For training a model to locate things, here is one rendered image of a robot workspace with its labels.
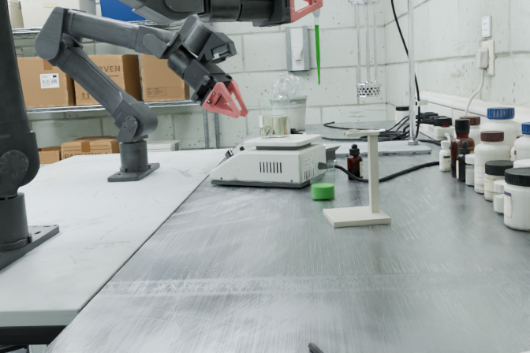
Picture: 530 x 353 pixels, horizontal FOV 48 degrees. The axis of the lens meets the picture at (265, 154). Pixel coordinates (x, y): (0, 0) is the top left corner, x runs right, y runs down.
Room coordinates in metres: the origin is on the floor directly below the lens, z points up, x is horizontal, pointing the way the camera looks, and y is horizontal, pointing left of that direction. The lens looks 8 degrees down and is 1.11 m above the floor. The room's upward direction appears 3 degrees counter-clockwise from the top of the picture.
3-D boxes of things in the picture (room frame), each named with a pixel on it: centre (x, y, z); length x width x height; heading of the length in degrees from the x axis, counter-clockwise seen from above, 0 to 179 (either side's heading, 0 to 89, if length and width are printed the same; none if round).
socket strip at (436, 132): (1.85, -0.52, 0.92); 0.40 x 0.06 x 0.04; 176
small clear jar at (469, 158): (1.03, -0.37, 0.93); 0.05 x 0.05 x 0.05
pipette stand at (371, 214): (0.84, -0.13, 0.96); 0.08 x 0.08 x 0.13; 5
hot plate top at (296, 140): (1.16, -0.04, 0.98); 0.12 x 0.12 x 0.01; 63
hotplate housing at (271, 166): (1.17, -0.01, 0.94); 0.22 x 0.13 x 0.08; 63
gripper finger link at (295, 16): (0.98, -0.06, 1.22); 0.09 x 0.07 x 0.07; 117
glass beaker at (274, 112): (1.15, -0.02, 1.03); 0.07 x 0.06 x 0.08; 154
